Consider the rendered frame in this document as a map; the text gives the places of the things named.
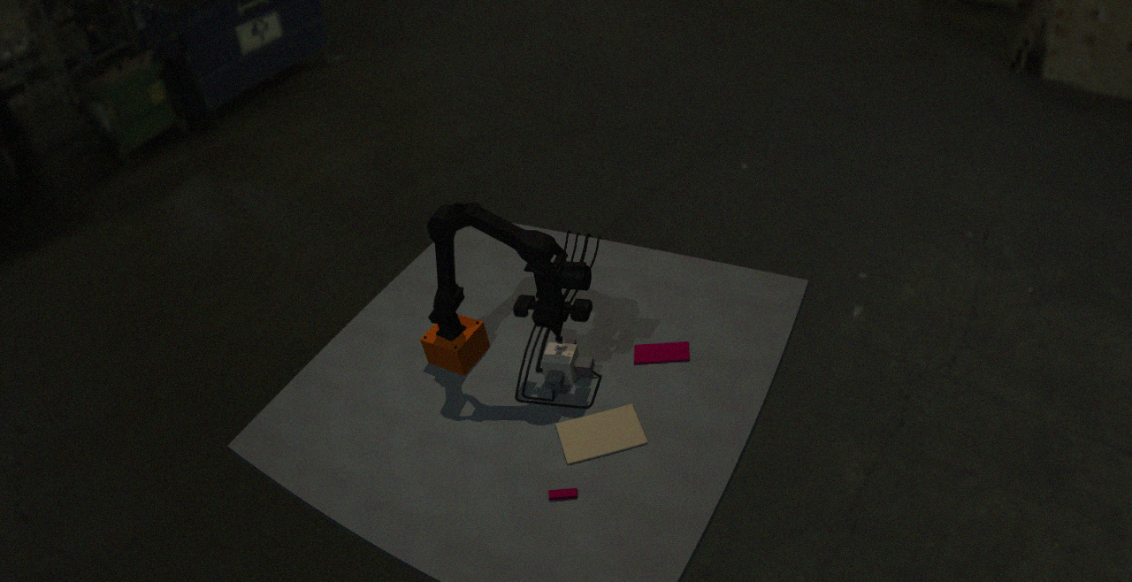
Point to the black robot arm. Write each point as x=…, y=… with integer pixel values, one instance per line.
x=534, y=247

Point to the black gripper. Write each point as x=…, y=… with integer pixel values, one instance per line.
x=579, y=312

